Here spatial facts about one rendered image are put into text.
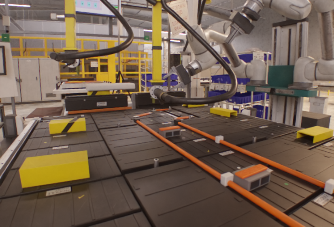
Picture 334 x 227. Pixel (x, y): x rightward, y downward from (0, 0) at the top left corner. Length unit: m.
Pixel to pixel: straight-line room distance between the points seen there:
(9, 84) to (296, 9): 3.47
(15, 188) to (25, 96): 9.58
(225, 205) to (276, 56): 1.97
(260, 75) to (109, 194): 1.91
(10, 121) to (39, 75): 8.53
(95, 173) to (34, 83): 9.52
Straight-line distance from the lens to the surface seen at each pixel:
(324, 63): 1.82
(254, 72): 2.15
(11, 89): 3.57
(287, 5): 1.08
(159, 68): 1.17
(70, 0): 1.35
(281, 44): 2.30
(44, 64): 9.94
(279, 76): 2.18
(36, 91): 10.00
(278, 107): 2.30
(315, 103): 7.14
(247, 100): 3.73
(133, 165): 0.55
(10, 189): 0.57
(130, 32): 1.02
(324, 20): 1.68
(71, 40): 1.29
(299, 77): 1.91
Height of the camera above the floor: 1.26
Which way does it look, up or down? 8 degrees down
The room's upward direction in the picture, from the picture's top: straight up
